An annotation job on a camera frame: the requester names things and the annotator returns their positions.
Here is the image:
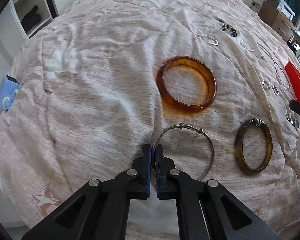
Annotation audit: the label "silver wristwatch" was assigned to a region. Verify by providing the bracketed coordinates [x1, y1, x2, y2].
[285, 114, 300, 131]

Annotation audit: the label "dark olive bangle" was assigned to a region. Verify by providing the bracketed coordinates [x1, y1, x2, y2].
[234, 118, 273, 175]

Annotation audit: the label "thin silver metal bangle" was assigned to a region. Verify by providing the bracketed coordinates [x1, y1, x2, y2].
[152, 122, 215, 181]

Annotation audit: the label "amber resin bangle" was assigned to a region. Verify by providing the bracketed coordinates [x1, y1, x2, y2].
[156, 56, 217, 113]

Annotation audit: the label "wooden drawer chest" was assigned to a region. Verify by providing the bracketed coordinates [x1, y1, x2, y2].
[258, 1, 295, 42]

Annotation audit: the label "white printer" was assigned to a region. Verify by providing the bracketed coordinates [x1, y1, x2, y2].
[267, 0, 295, 21]

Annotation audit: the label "teal curtain right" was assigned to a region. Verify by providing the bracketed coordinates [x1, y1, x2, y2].
[284, 0, 300, 14]

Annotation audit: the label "blue plastic device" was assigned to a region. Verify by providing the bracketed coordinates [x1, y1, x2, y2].
[0, 75, 19, 111]

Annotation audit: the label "black folded clothes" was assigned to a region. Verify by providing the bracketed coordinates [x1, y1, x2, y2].
[21, 5, 42, 33]

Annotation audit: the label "white shelf unit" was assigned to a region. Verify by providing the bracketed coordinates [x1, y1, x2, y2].
[10, 0, 52, 40]

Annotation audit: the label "silver chain necklace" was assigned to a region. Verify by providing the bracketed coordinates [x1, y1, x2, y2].
[257, 42, 292, 92]

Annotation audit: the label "dark beaded bracelet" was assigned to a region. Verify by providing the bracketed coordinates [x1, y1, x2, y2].
[218, 17, 239, 38]

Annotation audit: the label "wall power socket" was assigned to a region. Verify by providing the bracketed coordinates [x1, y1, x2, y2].
[251, 1, 260, 9]

